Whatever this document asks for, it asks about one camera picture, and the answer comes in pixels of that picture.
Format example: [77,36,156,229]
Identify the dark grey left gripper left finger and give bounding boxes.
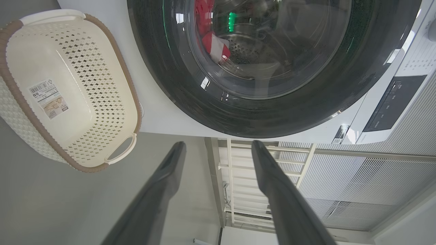
[102,142,186,245]

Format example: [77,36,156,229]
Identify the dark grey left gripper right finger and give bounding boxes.
[251,140,337,245]

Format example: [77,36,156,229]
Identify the black round glass washer door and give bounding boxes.
[127,0,423,138]

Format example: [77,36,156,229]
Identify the red and white garment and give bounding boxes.
[194,0,232,65]

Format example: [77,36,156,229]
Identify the white front-load washing machine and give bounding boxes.
[58,0,436,145]

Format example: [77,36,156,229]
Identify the cream perforated laundry basket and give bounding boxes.
[0,9,143,173]

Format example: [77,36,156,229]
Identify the printed product label sticker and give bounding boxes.
[27,79,69,120]

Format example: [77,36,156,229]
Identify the white metal rack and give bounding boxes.
[204,138,315,229]

